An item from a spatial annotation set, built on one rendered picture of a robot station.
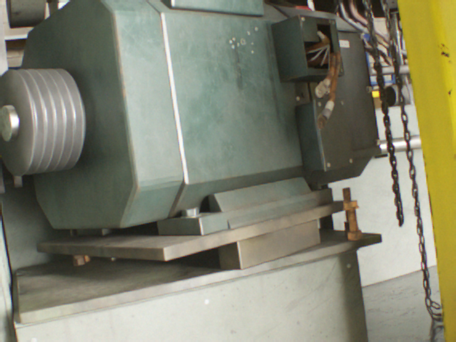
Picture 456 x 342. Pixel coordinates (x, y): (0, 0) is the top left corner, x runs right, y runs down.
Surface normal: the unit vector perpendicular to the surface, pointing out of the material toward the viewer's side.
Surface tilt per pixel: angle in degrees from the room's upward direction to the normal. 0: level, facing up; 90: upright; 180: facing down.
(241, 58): 90
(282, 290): 90
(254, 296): 90
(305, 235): 90
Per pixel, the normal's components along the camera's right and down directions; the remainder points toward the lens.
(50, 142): -0.49, 0.24
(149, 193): 0.58, 0.63
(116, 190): -0.73, 0.11
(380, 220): 0.39, -0.05
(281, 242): 0.67, -0.09
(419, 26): -0.91, 0.14
